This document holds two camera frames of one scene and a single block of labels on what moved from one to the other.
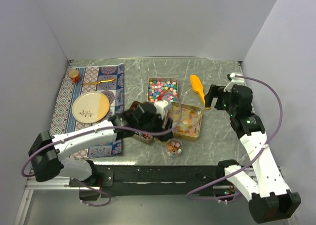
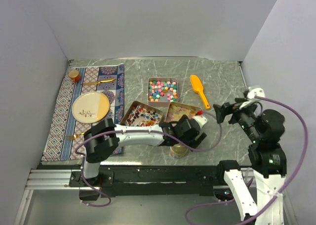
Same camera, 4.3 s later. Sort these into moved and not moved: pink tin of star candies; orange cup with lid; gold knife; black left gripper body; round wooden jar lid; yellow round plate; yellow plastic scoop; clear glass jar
Moved: clear glass jar; round wooden jar lid; black left gripper body
Not moved: pink tin of star candies; yellow plastic scoop; gold knife; orange cup with lid; yellow round plate
